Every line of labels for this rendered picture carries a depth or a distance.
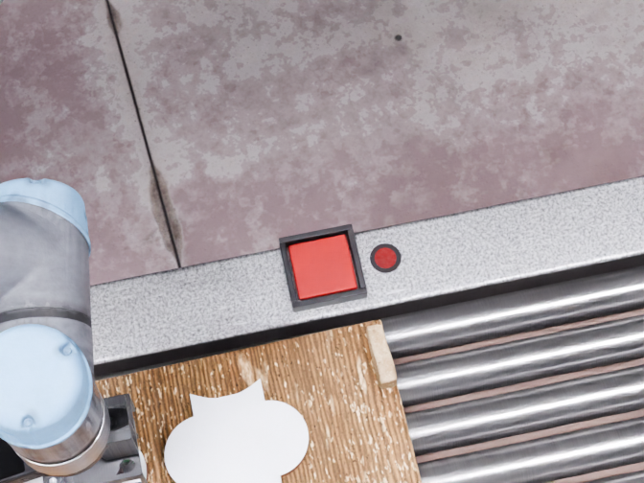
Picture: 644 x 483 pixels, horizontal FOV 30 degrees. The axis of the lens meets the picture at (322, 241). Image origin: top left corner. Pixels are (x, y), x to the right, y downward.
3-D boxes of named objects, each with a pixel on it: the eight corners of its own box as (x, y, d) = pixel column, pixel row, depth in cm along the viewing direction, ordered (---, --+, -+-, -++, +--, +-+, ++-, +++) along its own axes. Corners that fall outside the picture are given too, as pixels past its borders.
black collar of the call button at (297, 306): (279, 243, 123) (278, 238, 121) (352, 229, 123) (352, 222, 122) (293, 312, 120) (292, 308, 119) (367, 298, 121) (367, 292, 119)
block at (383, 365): (365, 333, 117) (365, 325, 115) (382, 330, 117) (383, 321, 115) (379, 391, 115) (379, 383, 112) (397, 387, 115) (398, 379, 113)
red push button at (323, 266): (287, 249, 123) (287, 244, 121) (345, 238, 123) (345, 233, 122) (299, 304, 121) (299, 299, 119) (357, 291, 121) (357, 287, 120)
